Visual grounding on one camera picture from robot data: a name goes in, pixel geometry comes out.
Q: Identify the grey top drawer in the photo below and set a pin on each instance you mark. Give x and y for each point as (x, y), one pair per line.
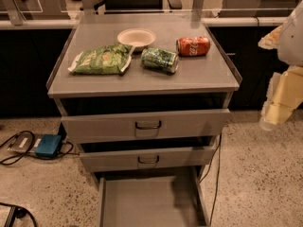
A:
(144, 126)

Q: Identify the grey bottom drawer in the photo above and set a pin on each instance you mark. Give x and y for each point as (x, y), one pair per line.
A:
(162, 201)

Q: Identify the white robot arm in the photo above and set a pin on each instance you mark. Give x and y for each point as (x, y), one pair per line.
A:
(290, 49)

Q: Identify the grey flat device on floor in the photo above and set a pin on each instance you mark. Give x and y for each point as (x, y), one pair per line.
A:
(25, 142)

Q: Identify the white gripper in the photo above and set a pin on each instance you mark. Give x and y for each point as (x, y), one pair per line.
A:
(293, 39)

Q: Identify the grey drawer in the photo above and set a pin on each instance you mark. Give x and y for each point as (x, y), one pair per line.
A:
(162, 201)
(146, 158)
(144, 126)

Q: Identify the grey middle drawer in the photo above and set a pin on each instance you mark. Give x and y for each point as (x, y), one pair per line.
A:
(146, 158)

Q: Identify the white paper bowl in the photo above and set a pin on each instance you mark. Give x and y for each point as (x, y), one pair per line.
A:
(139, 38)

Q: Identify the grey drawer cabinet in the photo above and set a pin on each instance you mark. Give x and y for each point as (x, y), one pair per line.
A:
(200, 83)

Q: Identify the blue electronics box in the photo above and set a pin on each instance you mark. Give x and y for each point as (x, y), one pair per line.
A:
(48, 146)

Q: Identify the green chip bag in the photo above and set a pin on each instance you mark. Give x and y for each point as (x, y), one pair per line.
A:
(105, 60)

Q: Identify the red soda can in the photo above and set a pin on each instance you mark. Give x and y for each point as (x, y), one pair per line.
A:
(193, 46)

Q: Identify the green soda can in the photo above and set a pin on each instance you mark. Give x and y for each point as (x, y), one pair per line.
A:
(156, 58)

